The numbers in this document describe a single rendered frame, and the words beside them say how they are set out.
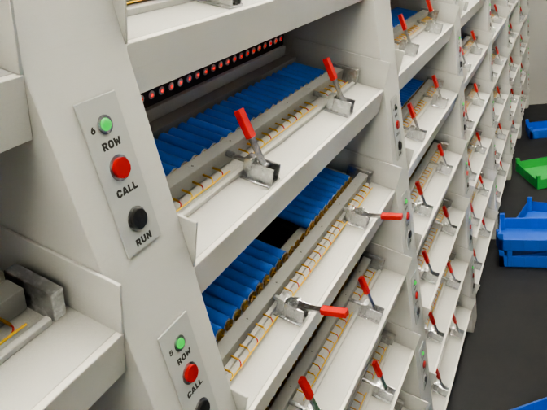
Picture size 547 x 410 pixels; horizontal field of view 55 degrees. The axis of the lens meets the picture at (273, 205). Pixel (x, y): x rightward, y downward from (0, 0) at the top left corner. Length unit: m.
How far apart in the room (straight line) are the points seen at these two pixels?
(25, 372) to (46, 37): 0.23
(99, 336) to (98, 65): 0.20
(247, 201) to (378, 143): 0.49
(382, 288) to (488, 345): 1.01
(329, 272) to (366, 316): 0.24
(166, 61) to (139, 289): 0.19
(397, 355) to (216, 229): 0.78
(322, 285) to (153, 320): 0.37
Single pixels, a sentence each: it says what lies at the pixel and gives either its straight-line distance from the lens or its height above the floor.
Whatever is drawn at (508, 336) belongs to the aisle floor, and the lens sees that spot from 2.10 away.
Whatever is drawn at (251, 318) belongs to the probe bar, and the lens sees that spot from 0.67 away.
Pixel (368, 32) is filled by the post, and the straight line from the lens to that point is 0.98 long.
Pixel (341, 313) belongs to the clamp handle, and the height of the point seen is 0.93.
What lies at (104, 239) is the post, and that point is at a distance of 0.40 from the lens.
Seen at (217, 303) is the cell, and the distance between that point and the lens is 0.69.
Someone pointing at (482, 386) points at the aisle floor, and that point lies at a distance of 1.91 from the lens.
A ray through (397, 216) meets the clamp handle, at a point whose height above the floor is 0.93.
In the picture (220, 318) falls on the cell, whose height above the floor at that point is 0.95.
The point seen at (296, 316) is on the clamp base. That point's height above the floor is 0.92.
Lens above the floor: 1.33
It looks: 23 degrees down
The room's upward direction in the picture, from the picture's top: 13 degrees counter-clockwise
